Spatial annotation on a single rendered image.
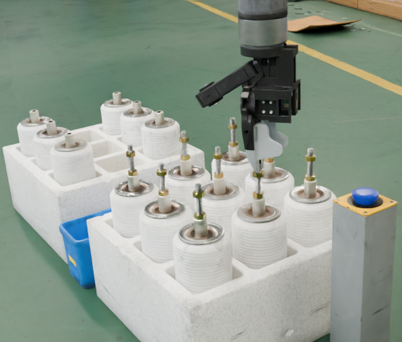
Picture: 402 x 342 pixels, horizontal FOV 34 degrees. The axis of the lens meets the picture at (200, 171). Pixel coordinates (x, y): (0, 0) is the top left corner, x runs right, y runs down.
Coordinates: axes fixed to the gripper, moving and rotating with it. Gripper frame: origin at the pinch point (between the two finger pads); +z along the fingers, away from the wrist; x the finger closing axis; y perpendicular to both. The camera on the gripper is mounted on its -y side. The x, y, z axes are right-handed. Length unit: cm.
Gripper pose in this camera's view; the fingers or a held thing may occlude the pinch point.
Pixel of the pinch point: (254, 163)
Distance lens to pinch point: 109.7
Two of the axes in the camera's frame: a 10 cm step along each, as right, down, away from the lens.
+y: 9.4, 0.8, -3.4
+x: 3.4, -3.8, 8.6
